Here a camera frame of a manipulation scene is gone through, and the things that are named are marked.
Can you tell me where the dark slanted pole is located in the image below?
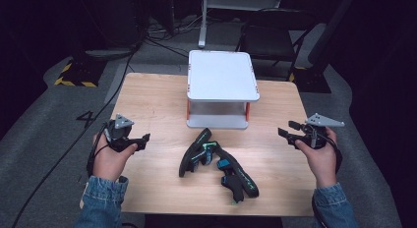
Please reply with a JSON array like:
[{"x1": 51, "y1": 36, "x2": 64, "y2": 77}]
[{"x1": 307, "y1": 0, "x2": 359, "y2": 66}]

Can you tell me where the white metal stand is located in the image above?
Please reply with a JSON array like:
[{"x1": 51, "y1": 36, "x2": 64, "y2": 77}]
[{"x1": 198, "y1": 0, "x2": 284, "y2": 49}]

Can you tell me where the black stand base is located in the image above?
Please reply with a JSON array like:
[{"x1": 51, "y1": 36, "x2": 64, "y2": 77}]
[{"x1": 287, "y1": 66, "x2": 332, "y2": 94}]

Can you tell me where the black blue tool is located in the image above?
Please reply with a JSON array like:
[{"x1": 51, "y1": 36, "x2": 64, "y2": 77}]
[{"x1": 209, "y1": 145, "x2": 261, "y2": 205}]

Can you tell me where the person's right hand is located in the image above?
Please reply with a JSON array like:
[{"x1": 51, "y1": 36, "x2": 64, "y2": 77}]
[{"x1": 293, "y1": 126, "x2": 339, "y2": 190}]

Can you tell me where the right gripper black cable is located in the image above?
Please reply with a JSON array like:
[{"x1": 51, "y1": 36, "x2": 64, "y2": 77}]
[{"x1": 310, "y1": 133, "x2": 344, "y2": 228}]

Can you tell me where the black equipment case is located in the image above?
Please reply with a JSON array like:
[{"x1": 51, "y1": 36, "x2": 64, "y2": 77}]
[{"x1": 77, "y1": 0, "x2": 148, "y2": 59}]

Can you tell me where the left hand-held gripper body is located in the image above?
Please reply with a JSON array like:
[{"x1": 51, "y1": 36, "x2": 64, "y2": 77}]
[{"x1": 103, "y1": 113, "x2": 143, "y2": 153}]

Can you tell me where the black folding chair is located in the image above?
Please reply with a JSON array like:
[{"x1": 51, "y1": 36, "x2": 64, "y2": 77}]
[{"x1": 234, "y1": 8, "x2": 317, "y2": 83}]

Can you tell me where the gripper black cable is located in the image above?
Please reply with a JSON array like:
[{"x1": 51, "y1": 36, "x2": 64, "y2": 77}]
[
  {"x1": 86, "y1": 122, "x2": 110, "y2": 178},
  {"x1": 310, "y1": 133, "x2": 344, "y2": 228}
]

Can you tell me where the bundle of floor cables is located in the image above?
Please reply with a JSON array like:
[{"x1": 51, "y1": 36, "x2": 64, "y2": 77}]
[{"x1": 144, "y1": 15, "x2": 206, "y2": 59}]

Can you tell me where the black yellow striped base plate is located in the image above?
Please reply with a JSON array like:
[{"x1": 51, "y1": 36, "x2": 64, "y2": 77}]
[{"x1": 53, "y1": 58, "x2": 108, "y2": 88}]

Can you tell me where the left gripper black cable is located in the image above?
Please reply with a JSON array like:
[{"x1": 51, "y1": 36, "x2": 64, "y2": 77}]
[{"x1": 86, "y1": 122, "x2": 110, "y2": 178}]

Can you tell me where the long black floor cable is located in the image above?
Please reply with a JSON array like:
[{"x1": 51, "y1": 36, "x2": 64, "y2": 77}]
[{"x1": 11, "y1": 45, "x2": 141, "y2": 228}]

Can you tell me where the person's left hand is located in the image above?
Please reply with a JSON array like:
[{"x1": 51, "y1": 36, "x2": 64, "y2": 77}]
[{"x1": 91, "y1": 131, "x2": 139, "y2": 183}]

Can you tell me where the white two-tier shoe rack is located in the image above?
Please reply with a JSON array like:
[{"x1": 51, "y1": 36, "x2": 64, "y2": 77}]
[{"x1": 186, "y1": 49, "x2": 261, "y2": 131}]

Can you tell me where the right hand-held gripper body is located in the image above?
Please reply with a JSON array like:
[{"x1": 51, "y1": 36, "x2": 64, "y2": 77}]
[{"x1": 294, "y1": 112, "x2": 346, "y2": 150}]

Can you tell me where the black green tool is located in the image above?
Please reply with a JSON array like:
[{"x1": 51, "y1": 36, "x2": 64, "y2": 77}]
[{"x1": 178, "y1": 127, "x2": 219, "y2": 179}]

